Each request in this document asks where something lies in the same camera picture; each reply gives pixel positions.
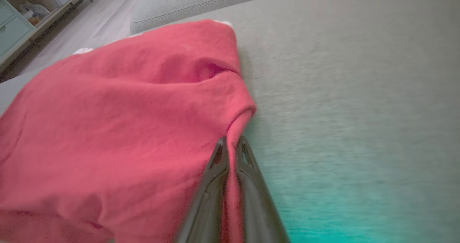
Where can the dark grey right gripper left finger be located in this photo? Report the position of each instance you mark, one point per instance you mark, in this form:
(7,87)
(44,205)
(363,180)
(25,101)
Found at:
(208,207)

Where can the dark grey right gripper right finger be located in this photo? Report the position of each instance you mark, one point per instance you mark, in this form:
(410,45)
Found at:
(258,207)

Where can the red shirt with white trim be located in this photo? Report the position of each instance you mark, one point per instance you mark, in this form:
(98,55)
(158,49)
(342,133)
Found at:
(107,128)

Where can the grey and yellow sofa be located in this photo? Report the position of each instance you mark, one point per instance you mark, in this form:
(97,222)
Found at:
(359,92)

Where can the grey sofa seat cushion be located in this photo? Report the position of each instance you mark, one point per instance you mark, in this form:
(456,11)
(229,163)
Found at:
(197,2)

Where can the soft toys in cabinet shelf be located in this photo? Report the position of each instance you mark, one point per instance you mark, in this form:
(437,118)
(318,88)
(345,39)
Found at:
(34,13)

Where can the white cabinet with mint drawers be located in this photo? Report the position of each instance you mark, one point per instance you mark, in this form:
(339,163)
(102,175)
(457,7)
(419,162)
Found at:
(10,27)

